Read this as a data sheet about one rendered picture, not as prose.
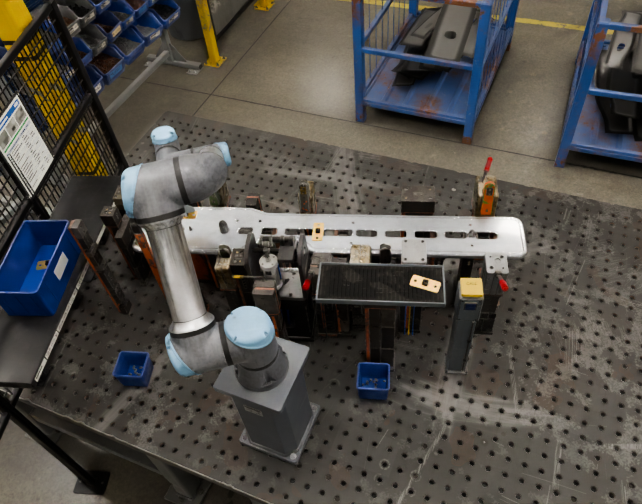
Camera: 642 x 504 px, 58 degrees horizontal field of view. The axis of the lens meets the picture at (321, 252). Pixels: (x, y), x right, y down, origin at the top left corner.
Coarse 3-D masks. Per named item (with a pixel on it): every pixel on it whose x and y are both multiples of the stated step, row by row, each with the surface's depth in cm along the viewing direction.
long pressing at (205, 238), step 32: (192, 224) 213; (256, 224) 210; (288, 224) 209; (352, 224) 207; (384, 224) 205; (416, 224) 204; (448, 224) 203; (480, 224) 202; (512, 224) 201; (448, 256) 195; (480, 256) 193; (512, 256) 192
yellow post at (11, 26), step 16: (0, 0) 195; (16, 0) 201; (0, 16) 200; (16, 16) 201; (0, 32) 205; (16, 32) 204; (32, 48) 210; (48, 64) 220; (32, 80) 220; (48, 80) 220; (64, 96) 231; (48, 112) 231; (64, 112) 231; (80, 128) 243; (80, 144) 244; (96, 160) 257
